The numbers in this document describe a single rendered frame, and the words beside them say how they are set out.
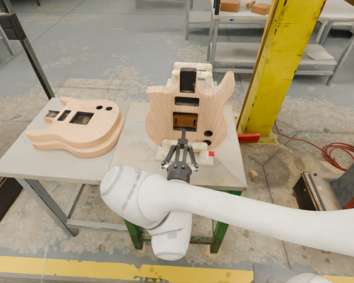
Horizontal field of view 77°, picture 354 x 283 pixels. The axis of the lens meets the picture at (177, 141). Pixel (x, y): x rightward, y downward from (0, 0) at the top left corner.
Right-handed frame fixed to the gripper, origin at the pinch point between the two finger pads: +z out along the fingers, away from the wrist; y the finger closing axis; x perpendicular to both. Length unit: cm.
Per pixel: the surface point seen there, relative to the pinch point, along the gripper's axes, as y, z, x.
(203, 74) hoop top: 6.4, 38.8, 5.5
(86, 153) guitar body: -47, 7, -21
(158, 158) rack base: -11.6, 6.6, -20.7
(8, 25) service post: -112, 72, 12
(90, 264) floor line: -62, -19, -115
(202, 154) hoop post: 8.2, 6.7, -15.5
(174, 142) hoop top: -4.2, 7.6, -9.9
